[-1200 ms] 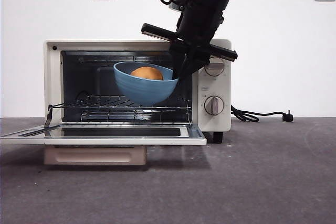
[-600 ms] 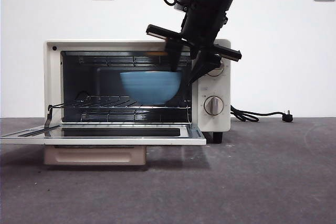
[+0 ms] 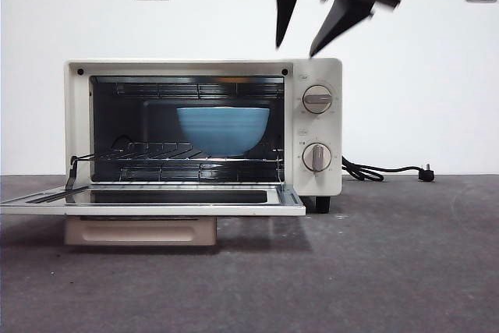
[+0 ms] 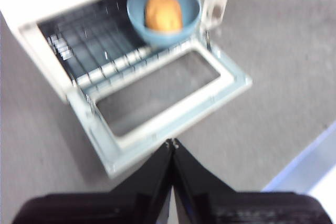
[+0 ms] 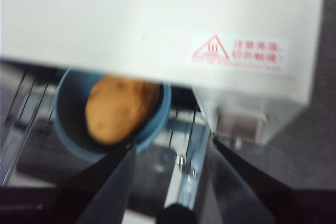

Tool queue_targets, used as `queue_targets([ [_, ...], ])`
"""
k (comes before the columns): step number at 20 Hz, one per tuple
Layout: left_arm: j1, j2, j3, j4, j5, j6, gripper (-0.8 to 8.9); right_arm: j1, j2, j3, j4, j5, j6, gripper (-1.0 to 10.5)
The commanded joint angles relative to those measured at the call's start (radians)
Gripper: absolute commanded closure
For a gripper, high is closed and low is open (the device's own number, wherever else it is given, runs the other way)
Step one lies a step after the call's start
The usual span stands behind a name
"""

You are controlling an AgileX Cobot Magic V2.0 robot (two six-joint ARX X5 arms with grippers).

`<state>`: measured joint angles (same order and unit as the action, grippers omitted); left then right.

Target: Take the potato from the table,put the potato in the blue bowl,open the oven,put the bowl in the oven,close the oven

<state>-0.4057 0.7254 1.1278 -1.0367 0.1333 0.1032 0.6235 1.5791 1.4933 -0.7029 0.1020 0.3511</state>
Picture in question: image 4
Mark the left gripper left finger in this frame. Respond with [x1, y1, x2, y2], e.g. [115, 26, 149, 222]
[12, 138, 174, 224]

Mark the beige oven timer knob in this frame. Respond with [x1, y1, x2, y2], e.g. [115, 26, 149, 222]
[212, 4, 225, 19]

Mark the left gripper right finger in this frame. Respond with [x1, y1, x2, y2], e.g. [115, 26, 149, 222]
[173, 138, 333, 224]

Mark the blue ribbed bowl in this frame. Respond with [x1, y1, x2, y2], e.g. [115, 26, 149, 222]
[126, 0, 202, 49]

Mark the metal oven wire rack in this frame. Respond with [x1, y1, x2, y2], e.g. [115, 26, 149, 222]
[47, 6, 195, 88]

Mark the oven door with glass window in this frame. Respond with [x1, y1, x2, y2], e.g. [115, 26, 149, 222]
[67, 39, 253, 180]

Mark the brown potato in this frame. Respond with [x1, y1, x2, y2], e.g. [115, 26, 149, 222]
[144, 0, 184, 35]

